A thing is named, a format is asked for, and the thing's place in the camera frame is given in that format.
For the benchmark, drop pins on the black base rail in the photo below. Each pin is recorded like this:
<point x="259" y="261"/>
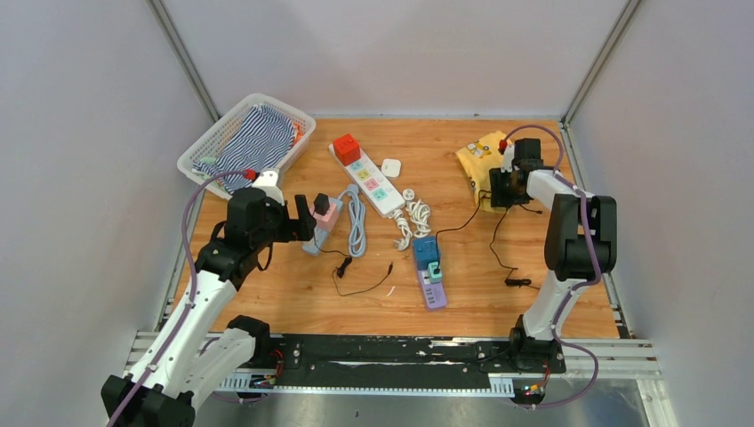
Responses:
<point x="400" y="363"/>

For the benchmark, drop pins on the white square adapter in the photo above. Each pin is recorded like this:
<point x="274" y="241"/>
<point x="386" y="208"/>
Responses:
<point x="391" y="167"/>

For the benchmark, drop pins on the pink cube socket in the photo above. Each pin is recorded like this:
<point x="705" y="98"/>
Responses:
<point x="327" y="221"/>

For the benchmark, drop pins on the striped cloth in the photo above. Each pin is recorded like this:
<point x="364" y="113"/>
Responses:
<point x="264" y="138"/>

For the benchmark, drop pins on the purple power bank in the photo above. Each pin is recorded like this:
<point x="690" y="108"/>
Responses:
<point x="433" y="294"/>

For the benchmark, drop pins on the white colourful power strip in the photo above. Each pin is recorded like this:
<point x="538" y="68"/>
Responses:
<point x="373" y="184"/>

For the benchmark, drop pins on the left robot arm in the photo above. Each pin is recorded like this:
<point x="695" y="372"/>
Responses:
<point x="173" y="379"/>

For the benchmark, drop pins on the small black power adapter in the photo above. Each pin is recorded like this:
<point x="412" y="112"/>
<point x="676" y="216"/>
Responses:
<point x="321" y="204"/>

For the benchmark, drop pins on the teal charger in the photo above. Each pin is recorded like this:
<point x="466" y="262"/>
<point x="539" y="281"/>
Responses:
<point x="434" y="273"/>

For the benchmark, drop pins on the yellow cloth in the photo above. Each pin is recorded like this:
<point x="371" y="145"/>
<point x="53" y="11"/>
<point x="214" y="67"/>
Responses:
<point x="477" y="158"/>

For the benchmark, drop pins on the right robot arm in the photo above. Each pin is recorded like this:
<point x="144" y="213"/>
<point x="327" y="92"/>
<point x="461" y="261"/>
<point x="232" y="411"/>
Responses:
<point x="580" y="244"/>

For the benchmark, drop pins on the white plastic basket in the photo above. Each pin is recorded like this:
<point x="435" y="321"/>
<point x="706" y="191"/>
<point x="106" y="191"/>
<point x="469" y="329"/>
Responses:
<point x="217" y="137"/>

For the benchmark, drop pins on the blue cube socket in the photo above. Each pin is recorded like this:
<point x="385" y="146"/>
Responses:
<point x="425" y="252"/>

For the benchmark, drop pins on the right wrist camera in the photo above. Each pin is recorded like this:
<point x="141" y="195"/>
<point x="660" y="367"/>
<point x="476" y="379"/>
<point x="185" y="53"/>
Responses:
<point x="507" y="150"/>

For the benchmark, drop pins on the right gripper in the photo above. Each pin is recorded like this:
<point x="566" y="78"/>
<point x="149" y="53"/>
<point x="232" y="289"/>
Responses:
<point x="499" y="195"/>

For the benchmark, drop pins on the white adapter with coiled cable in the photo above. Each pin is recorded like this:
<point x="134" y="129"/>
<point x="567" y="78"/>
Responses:
<point x="418" y="212"/>

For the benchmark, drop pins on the red cube socket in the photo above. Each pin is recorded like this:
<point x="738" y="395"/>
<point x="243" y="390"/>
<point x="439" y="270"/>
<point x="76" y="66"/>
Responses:
<point x="346" y="149"/>

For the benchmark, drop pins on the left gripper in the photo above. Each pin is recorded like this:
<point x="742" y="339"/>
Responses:
<point x="299" y="229"/>

